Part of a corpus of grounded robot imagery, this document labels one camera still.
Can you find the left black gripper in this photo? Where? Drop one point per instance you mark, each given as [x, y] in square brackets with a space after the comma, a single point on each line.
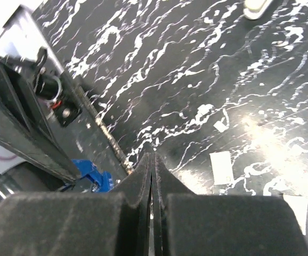
[25, 131]

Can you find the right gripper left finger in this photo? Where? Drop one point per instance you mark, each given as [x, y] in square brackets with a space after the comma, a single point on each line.
[41, 222]

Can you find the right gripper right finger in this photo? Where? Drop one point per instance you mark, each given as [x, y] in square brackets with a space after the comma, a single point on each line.
[189, 224]

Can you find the white cream stapler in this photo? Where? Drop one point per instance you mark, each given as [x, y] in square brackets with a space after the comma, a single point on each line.
[254, 9]

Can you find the small white staple strip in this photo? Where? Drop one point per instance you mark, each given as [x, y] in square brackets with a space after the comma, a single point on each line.
[220, 126]

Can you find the staple box near centre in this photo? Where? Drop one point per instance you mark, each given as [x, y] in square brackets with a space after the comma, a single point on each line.
[221, 168]

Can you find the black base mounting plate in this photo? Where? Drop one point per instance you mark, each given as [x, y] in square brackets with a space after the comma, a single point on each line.
[65, 96]

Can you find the staple box right one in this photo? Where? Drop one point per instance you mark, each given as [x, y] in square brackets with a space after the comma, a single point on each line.
[299, 206]

